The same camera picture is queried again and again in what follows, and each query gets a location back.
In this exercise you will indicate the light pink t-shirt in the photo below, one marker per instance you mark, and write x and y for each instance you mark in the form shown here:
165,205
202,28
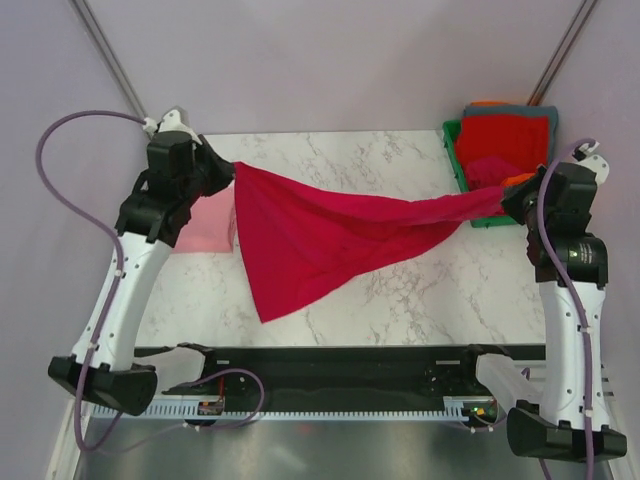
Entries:
212,226

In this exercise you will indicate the white slotted cable duct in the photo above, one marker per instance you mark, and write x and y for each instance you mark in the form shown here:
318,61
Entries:
192,408

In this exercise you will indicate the right aluminium rail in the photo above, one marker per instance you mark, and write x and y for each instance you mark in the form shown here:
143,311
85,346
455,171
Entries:
537,372

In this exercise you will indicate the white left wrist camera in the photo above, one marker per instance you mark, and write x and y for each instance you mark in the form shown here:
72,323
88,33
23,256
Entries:
175,119

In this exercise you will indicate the aluminium frame post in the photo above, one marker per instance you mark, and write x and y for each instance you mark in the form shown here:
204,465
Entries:
569,39
108,55

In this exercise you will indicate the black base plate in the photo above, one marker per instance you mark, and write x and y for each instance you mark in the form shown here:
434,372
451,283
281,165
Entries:
347,378

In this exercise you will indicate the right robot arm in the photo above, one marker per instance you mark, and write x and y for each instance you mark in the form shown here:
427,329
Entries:
570,421

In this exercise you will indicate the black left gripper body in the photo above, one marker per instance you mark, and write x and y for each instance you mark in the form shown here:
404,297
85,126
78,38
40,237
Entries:
209,176

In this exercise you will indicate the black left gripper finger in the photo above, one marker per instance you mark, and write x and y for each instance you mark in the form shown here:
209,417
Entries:
216,185
225,168

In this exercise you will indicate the right aluminium frame post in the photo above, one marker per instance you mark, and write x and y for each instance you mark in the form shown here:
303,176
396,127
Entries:
569,39

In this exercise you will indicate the orange crumpled t-shirt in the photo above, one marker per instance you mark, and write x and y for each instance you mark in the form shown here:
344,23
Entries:
516,180

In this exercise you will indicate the magenta t-shirt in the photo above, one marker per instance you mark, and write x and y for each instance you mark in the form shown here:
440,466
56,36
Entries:
299,243

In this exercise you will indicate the grey t-shirt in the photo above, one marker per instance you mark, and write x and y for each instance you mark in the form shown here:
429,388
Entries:
550,113

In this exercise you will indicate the red t-shirt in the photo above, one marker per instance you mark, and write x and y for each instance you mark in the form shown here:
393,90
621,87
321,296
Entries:
518,140

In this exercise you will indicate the dark pink crumpled t-shirt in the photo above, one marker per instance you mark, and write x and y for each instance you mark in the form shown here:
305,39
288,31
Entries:
487,172

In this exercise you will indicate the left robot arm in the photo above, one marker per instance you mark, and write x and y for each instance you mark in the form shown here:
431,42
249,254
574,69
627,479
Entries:
102,368

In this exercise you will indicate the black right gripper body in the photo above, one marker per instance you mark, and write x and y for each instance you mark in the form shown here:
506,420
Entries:
530,197

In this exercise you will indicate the orange t-shirt under stack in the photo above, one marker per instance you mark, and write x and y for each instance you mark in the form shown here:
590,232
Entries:
487,103

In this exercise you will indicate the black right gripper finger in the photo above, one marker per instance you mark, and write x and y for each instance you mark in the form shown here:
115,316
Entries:
526,188
513,207

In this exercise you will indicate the green plastic bin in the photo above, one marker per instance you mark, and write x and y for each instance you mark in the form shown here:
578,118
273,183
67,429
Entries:
451,130

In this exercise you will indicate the left aluminium frame post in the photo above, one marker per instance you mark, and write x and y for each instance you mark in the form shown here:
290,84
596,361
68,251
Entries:
108,55

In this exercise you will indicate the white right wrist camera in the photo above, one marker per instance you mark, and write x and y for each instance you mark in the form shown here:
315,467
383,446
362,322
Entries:
587,156

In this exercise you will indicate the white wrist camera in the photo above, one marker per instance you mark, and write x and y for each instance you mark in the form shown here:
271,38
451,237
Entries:
587,156
175,119

